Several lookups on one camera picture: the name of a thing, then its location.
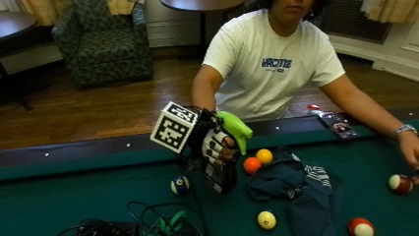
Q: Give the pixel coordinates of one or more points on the radiator grille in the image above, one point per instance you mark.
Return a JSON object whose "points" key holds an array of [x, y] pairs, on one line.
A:
{"points": [[356, 19]]}

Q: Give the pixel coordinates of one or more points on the dark pool table rail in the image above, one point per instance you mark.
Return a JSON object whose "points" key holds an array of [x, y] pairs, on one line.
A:
{"points": [[87, 154]]}

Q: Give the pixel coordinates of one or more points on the round dark wooden table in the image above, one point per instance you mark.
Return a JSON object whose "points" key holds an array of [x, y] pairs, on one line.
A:
{"points": [[203, 5]]}

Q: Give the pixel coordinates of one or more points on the orange billiard ball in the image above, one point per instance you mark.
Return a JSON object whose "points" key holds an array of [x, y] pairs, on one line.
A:
{"points": [[252, 165]]}

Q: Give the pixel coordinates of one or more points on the small red and white object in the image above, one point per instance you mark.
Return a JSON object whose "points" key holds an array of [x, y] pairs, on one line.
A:
{"points": [[313, 107]]}

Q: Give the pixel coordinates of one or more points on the green trigger spray bottle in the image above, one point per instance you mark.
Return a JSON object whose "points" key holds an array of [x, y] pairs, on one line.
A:
{"points": [[233, 126]]}

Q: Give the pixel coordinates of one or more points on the dark blue cloth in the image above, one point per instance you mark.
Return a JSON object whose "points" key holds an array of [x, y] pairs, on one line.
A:
{"points": [[301, 196]]}

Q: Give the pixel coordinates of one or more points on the dark red striped billiard ball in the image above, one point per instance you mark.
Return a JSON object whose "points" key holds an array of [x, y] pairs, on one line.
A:
{"points": [[401, 183]]}

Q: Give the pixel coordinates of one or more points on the yellow-orange billiard ball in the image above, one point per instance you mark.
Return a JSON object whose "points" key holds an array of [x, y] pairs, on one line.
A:
{"points": [[265, 156]]}

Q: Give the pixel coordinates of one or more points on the person in white t-shirt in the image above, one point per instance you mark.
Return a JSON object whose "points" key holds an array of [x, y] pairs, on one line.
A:
{"points": [[267, 78]]}

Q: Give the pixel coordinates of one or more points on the dark wooden side table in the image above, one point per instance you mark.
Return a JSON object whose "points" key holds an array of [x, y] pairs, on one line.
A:
{"points": [[15, 29]]}

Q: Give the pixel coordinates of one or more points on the bright red striped billiard ball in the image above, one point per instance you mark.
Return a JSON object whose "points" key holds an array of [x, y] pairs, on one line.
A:
{"points": [[361, 227]]}

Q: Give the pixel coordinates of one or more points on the yellow billiard ball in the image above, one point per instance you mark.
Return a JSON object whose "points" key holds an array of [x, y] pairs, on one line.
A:
{"points": [[267, 220]]}

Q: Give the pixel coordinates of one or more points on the green patterned armchair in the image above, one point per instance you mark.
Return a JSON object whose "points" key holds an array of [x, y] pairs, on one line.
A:
{"points": [[104, 46]]}

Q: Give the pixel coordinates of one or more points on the blue striped billiard ball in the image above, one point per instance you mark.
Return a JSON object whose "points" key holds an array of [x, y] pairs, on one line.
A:
{"points": [[180, 185]]}

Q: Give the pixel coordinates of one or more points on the yellow curtain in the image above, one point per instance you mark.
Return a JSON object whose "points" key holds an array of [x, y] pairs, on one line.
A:
{"points": [[390, 10], [66, 8]]}

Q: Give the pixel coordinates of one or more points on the white marker cube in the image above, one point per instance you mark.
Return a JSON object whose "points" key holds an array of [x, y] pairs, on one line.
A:
{"points": [[172, 128]]}

